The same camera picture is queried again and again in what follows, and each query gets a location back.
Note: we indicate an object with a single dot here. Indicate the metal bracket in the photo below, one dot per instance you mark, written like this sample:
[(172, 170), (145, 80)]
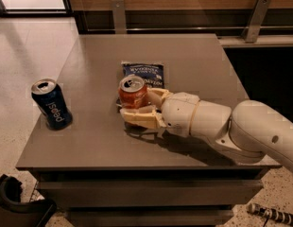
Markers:
[(251, 31), (119, 16)]

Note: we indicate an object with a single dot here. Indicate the right metal bracket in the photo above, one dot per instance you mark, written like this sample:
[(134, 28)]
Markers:
[(251, 31)]

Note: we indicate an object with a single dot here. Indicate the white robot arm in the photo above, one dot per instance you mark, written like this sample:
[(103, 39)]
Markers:
[(245, 133)]

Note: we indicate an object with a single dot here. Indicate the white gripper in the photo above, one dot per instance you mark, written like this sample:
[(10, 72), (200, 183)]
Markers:
[(177, 111)]

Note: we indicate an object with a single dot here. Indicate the black base object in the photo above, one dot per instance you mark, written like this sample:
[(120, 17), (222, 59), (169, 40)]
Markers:
[(14, 213)]

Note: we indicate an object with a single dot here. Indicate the blue pepsi can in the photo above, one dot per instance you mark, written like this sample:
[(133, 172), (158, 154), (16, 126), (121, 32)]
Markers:
[(49, 98)]

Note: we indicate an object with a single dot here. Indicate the red coke can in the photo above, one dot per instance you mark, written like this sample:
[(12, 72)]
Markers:
[(132, 92)]

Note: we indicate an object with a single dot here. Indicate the grey drawer cabinet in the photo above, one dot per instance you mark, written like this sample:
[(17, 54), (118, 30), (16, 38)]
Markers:
[(102, 173)]

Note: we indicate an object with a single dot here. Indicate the blue chip bag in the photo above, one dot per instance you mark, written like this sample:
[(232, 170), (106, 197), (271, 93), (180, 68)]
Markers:
[(151, 73)]

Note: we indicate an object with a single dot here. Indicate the left metal bracket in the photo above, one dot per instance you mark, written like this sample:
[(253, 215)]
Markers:
[(119, 16)]

